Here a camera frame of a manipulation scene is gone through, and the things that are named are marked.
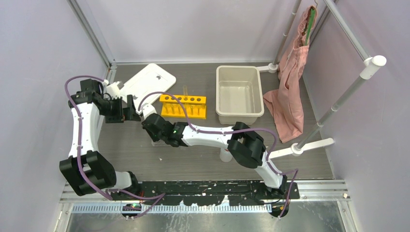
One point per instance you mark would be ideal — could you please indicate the aluminium frame rail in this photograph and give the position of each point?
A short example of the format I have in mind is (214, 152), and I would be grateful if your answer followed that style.
(309, 190)

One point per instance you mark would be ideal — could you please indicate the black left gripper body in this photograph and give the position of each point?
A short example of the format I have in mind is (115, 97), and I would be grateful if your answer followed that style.
(115, 112)

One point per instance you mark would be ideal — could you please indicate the white red wash bottle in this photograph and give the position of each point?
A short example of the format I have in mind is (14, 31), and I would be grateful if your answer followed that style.
(225, 155)

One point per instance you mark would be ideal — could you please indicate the green clothes hanger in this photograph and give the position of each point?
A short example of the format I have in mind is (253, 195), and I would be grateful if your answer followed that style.
(312, 15)

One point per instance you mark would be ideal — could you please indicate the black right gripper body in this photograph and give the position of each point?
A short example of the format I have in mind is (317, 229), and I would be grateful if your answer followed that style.
(155, 137)

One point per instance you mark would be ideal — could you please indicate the white garment rack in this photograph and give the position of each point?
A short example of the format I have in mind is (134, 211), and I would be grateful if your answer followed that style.
(324, 103)

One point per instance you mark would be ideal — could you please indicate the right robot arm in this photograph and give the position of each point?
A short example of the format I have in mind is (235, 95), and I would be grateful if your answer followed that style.
(243, 143)

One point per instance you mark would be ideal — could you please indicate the pink cloth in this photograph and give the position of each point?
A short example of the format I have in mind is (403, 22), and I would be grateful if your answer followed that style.
(284, 103)

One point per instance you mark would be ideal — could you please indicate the clear acrylic tube tray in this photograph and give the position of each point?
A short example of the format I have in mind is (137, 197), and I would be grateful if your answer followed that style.
(159, 143)

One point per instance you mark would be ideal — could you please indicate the beige plastic bin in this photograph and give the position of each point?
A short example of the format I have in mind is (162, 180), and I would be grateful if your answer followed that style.
(238, 94)

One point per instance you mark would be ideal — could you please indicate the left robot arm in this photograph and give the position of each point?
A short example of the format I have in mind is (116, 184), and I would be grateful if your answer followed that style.
(85, 169)

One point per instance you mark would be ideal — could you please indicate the yellow test tube rack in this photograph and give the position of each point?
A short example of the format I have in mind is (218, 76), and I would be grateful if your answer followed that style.
(195, 106)

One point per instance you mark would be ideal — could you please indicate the clear glass test tube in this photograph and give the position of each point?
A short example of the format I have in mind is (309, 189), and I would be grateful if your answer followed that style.
(185, 90)

